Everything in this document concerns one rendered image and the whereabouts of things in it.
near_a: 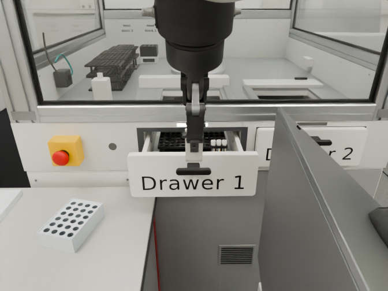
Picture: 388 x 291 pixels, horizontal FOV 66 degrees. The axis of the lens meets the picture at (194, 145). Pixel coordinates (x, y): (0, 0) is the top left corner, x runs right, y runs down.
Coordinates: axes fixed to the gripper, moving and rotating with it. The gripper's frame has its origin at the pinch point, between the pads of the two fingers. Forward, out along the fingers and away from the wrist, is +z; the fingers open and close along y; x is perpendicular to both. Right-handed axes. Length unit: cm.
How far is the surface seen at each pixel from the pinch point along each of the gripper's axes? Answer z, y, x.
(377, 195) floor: 136, -81, 130
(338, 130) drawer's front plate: 15.8, -20.1, 38.1
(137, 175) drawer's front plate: 15.8, -6.1, -12.4
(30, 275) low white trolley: 21.3, 13.4, -31.5
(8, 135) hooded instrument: 57, -62, -82
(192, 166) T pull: 12.0, -5.3, -0.1
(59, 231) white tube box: 20.7, 4.6, -28.2
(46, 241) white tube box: 21.8, 6.2, -30.9
